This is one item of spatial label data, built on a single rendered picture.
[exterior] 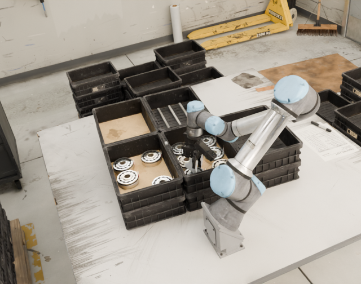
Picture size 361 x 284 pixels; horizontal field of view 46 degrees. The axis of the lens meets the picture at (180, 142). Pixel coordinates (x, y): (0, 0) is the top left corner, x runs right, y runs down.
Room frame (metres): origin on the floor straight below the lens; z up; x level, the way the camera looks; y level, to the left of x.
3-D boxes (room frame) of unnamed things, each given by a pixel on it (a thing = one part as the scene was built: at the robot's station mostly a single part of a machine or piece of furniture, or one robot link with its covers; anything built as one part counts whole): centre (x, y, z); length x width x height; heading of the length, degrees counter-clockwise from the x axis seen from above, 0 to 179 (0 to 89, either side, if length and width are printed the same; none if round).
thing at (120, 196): (1.59, 0.20, 0.92); 0.40 x 0.30 x 0.02; 14
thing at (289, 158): (1.73, -0.39, 0.87); 0.40 x 0.30 x 0.11; 14
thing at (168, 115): (2.05, 0.00, 0.87); 0.40 x 0.30 x 0.11; 14
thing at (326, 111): (2.73, -1.17, 0.26); 0.40 x 0.30 x 0.23; 19
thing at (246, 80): (2.66, -0.52, 0.71); 0.22 x 0.19 x 0.01; 19
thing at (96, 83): (3.31, 0.67, 0.37); 0.40 x 0.30 x 0.45; 109
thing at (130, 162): (1.68, 0.30, 0.86); 0.10 x 0.10 x 0.01
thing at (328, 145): (1.87, -0.80, 0.70); 0.33 x 0.23 x 0.01; 19
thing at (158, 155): (1.71, 0.16, 0.86); 0.10 x 0.10 x 0.01
